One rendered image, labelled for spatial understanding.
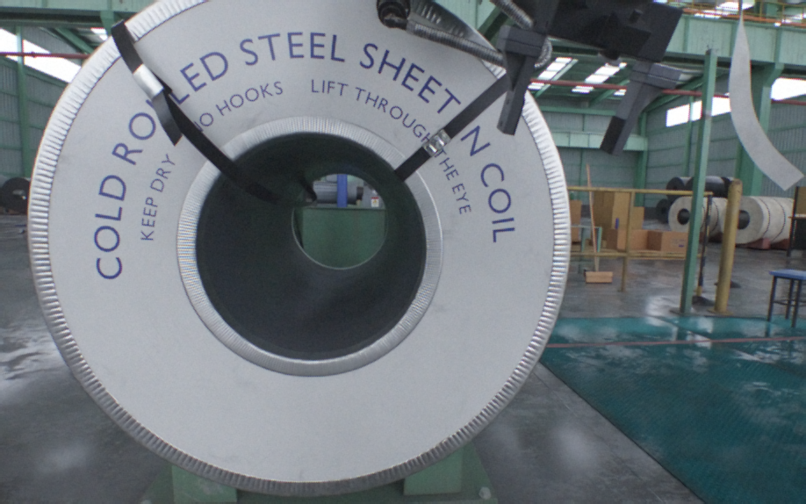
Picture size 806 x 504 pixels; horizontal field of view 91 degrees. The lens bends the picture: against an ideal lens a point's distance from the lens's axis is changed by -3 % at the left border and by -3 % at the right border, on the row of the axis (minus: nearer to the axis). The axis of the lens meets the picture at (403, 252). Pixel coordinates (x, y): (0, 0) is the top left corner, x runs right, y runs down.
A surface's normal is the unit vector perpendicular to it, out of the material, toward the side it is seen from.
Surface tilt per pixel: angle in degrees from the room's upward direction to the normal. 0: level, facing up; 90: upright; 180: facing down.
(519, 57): 113
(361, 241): 90
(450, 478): 90
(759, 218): 90
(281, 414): 90
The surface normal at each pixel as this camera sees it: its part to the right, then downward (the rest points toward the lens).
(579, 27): 0.09, 0.51
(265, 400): 0.11, 0.12
